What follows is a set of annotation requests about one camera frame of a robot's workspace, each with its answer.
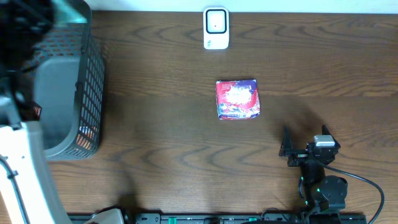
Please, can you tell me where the mint green snack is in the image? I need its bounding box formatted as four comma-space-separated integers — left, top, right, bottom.
51, 0, 87, 26

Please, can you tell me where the orange Top chocolate bar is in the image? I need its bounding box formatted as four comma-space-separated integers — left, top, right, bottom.
21, 102, 42, 121

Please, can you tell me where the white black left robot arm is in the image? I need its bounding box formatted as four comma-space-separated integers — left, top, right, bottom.
1, 1, 128, 223

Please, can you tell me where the grey plastic mesh basket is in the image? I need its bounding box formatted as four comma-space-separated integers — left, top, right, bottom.
24, 1, 105, 161

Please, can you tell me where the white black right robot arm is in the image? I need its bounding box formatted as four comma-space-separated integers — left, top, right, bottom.
279, 125, 348, 223

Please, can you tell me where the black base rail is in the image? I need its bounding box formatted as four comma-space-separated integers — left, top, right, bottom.
124, 211, 366, 224

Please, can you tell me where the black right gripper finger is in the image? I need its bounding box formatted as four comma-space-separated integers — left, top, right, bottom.
322, 125, 340, 147
279, 127, 293, 157

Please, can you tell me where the red purple snack bag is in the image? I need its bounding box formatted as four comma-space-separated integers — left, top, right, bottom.
215, 80, 261, 120

